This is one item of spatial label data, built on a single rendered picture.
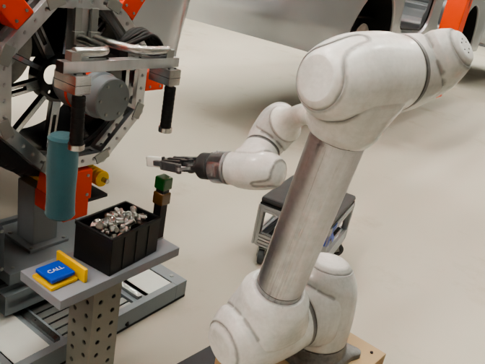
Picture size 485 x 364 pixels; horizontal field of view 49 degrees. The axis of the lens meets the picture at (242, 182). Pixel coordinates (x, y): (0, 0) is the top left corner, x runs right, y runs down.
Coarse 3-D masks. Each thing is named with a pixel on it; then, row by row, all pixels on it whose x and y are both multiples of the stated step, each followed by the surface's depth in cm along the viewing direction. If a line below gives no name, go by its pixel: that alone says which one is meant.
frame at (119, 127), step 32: (32, 0) 143; (64, 0) 146; (96, 0) 154; (0, 32) 140; (32, 32) 142; (0, 64) 138; (0, 96) 141; (0, 128) 144; (128, 128) 184; (32, 160) 157; (96, 160) 177
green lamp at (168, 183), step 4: (156, 176) 157; (160, 176) 157; (164, 176) 157; (168, 176) 158; (156, 180) 157; (160, 180) 156; (164, 180) 155; (168, 180) 157; (156, 184) 158; (160, 184) 156; (164, 184) 156; (168, 184) 157; (160, 188) 157; (164, 188) 156; (168, 188) 158
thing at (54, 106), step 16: (64, 16) 161; (64, 32) 162; (112, 32) 175; (48, 48) 159; (64, 48) 164; (32, 64) 157; (48, 64) 166; (32, 80) 159; (48, 96) 166; (32, 112) 163; (48, 112) 169; (64, 112) 194; (16, 128) 160; (32, 128) 188; (48, 128) 170; (64, 128) 187; (96, 128) 184; (32, 144) 172
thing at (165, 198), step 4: (156, 192) 158; (156, 196) 159; (160, 196) 158; (164, 196) 158; (168, 196) 159; (152, 200) 160; (156, 200) 159; (160, 200) 158; (164, 200) 158; (168, 200) 160; (160, 204) 158; (164, 204) 159
